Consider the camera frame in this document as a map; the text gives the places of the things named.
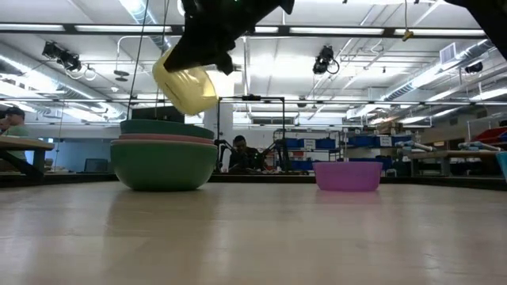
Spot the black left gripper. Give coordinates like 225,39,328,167
163,0,296,76

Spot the small yellow plastic bowl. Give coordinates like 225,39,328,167
152,47,219,116

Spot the medium teal plastic bowl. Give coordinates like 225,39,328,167
120,119,215,140

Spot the large pink plastic bowl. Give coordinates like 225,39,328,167
118,133,215,146

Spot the shelf with blue bins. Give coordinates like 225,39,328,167
283,135,413,172

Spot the black background robot rig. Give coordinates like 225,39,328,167
216,94,287,174

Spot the person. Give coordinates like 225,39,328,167
228,135,265,174
0,106,29,162

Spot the large green plastic bowl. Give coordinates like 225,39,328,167
110,139,219,192

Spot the black laptop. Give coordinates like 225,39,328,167
83,158,110,174

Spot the small purple plastic bowl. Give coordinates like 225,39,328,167
312,161,383,192

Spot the yellow hanging connector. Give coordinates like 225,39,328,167
402,0,415,43

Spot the wooden workbench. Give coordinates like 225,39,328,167
407,149,501,177
0,135,55,179

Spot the white ceiling air vent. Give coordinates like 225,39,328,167
439,42,457,64

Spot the red storage bin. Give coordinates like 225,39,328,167
471,126,507,144

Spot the black hanging cable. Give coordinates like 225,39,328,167
126,0,151,120

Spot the black ceiling camera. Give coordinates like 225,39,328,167
312,44,341,75
41,40,83,73

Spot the black aluminium table frame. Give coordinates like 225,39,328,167
0,172,507,192

